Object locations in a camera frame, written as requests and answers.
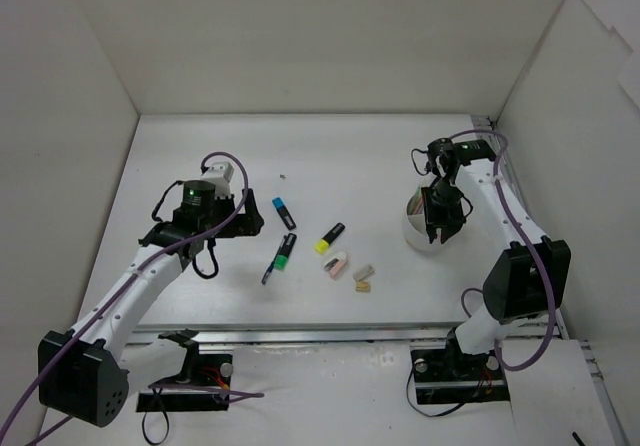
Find yellow cap black highlighter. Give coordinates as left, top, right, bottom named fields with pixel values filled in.
left=314, top=222, right=345, bottom=255

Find small wooden sharpener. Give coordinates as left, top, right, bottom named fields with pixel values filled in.
left=355, top=281, right=371, bottom=293

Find green cap black highlighter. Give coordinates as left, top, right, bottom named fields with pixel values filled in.
left=274, top=233, right=297, bottom=271

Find blue pen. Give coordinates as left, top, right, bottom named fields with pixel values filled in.
left=261, top=261, right=274, bottom=286

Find white divided round container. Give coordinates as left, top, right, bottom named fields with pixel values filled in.
left=402, top=178, right=447, bottom=254

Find pink white stapler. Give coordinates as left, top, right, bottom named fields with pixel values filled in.
left=323, top=251, right=347, bottom=272

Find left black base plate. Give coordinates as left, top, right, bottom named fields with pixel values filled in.
left=135, top=352, right=233, bottom=413

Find grey eraser block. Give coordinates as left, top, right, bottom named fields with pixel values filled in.
left=353, top=265, right=375, bottom=282

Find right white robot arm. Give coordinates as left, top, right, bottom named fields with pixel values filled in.
left=421, top=138, right=571, bottom=378

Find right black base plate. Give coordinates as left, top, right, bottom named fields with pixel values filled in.
left=410, top=349, right=510, bottom=407

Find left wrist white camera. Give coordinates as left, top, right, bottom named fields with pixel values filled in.
left=200, top=161, right=234, bottom=199

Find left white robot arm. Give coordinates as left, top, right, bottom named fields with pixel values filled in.
left=38, top=180, right=264, bottom=427

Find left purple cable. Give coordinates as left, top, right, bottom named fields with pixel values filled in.
left=4, top=151, right=266, bottom=446

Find blue cap black highlighter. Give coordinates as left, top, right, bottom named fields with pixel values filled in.
left=272, top=197, right=297, bottom=231

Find pink pen tube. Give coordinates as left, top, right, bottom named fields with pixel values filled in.
left=407, top=192, right=423, bottom=216

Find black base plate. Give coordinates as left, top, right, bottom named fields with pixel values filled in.
left=135, top=352, right=233, bottom=413
left=410, top=349, right=510, bottom=407

